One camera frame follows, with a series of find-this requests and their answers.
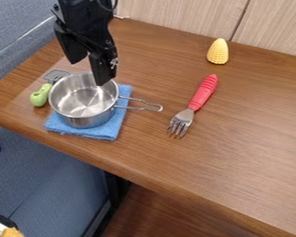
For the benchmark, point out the yellow toy corn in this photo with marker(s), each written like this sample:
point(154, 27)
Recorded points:
point(218, 52)

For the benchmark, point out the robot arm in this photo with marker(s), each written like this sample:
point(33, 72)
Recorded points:
point(85, 6)

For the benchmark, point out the silver pot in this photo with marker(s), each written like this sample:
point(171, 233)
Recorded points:
point(83, 99)

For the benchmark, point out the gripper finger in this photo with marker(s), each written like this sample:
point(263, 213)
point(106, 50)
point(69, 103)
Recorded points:
point(103, 66)
point(70, 49)

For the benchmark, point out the blue cloth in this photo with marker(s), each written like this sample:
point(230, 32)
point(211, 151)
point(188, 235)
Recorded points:
point(105, 126)

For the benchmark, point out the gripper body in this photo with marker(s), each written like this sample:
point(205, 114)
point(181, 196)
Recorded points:
point(83, 29)

